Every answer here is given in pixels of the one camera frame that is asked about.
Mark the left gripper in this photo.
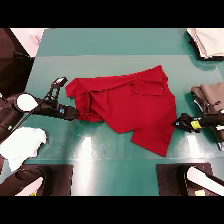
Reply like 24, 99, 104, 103
58, 104, 81, 122

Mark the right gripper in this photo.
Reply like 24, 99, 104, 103
171, 112, 202, 134

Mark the red shirt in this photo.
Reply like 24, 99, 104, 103
65, 64, 178, 158

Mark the brown garment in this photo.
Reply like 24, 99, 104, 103
190, 81, 224, 116

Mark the white garment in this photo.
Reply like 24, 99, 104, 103
0, 126, 48, 173

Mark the beige garment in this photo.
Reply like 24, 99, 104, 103
186, 27, 224, 60

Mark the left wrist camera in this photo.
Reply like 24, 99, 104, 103
41, 76, 69, 105

